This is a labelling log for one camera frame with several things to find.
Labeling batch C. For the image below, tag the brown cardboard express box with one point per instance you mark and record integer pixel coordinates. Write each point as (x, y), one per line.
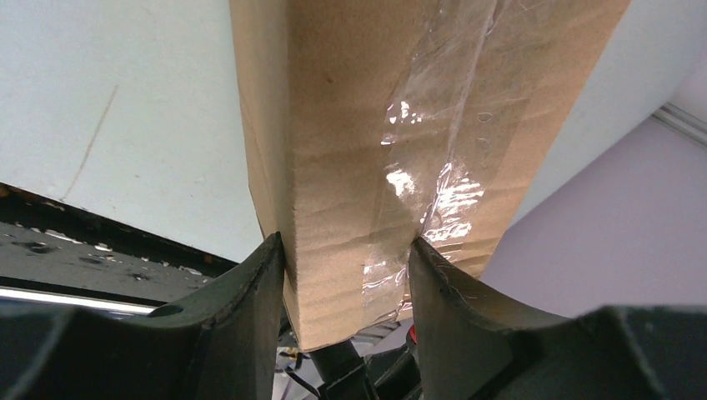
(368, 124)

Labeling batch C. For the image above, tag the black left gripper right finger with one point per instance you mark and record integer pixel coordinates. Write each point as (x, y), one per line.
(474, 342)

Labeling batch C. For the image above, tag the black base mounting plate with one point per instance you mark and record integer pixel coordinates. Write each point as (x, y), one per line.
(52, 253)

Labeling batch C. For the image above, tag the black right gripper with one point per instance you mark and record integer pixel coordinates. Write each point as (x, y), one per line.
(391, 374)

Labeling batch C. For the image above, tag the red black utility knife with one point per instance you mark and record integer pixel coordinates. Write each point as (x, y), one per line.
(411, 337)

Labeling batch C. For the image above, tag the aluminium frame post right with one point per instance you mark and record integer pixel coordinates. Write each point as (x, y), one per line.
(682, 122)

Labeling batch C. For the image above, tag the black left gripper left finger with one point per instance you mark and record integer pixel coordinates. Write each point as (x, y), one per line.
(216, 343)

